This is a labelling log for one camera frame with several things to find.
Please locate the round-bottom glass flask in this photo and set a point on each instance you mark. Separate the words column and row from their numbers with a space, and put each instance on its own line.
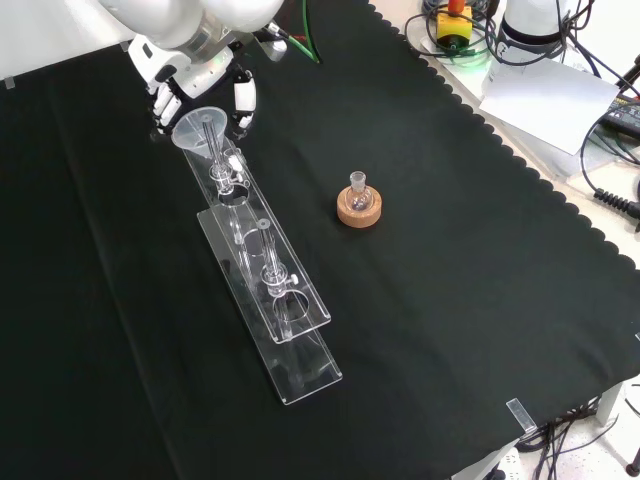
column 359, row 200

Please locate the black bench cloth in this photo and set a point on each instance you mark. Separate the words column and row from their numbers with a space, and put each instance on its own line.
column 450, row 300

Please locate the pale board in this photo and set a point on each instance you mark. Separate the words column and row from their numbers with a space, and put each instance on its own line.
column 550, row 100

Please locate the clear acrylic funnel stand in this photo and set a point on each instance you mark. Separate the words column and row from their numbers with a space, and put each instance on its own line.
column 300, row 370

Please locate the black power adapter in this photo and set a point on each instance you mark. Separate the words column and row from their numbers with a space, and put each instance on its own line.
column 625, row 120

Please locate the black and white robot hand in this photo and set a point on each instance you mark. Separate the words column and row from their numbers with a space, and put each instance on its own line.
column 200, row 75

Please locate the translucent plastic funnel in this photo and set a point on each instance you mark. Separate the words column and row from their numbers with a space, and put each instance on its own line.
column 192, row 132

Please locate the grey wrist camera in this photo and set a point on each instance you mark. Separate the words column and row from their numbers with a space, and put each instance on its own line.
column 275, row 47

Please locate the black tripod leg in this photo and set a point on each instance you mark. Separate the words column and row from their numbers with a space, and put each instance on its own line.
column 631, row 75

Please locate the yellow stop button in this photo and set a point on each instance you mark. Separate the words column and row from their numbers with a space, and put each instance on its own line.
column 452, row 25

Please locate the white power strip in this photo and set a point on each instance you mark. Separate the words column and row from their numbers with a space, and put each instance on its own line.
column 502, row 462

